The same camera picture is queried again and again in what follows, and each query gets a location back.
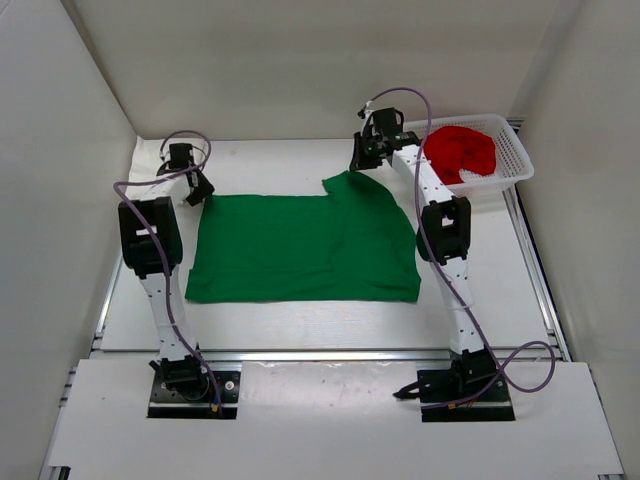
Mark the aluminium right table rail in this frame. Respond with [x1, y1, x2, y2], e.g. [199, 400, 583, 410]
[503, 186, 573, 362]

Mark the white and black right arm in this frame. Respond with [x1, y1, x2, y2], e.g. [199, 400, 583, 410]
[349, 106, 498, 400]

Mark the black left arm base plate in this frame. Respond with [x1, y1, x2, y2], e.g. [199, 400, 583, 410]
[147, 356, 241, 420]

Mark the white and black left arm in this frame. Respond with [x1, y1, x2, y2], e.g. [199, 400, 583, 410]
[114, 142, 214, 402]

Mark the red t shirt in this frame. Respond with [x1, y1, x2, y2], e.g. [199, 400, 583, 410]
[424, 126, 497, 185]

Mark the white plastic basket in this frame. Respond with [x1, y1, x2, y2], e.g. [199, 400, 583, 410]
[429, 113, 534, 198]

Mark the white t shirt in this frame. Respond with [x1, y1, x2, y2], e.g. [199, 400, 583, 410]
[128, 137, 162, 182]

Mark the green t shirt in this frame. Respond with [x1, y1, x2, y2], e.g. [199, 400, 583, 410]
[185, 171, 421, 304]

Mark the white front cover board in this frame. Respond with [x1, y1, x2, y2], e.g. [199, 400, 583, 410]
[49, 359, 623, 479]

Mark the aluminium left table rail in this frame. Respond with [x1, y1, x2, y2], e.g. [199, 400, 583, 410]
[91, 255, 123, 351]

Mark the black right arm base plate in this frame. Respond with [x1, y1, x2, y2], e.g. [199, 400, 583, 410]
[393, 349, 515, 423]

